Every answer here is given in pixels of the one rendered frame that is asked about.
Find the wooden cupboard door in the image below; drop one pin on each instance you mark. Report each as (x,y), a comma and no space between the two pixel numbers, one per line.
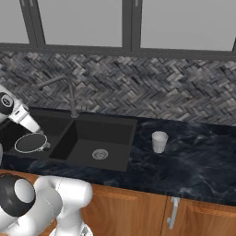
(126,215)
(209,221)

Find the white glass cup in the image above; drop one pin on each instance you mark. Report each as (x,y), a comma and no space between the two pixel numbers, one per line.
(159,143)

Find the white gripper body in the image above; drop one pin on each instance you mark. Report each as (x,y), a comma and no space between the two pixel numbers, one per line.
(30,123)

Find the dark grey tap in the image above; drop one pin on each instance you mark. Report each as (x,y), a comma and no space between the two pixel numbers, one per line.
(72,101)

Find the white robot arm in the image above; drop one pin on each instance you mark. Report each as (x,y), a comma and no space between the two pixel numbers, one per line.
(64,193)

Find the dark framed window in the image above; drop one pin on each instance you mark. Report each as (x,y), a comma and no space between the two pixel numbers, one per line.
(129,27)

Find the metal sink drain strainer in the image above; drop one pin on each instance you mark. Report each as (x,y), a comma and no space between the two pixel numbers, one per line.
(100,154)

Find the black pan with grey rim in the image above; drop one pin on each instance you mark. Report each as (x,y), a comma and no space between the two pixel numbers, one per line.
(30,143)

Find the black double basin sink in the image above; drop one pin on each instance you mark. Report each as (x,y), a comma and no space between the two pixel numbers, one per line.
(101,135)

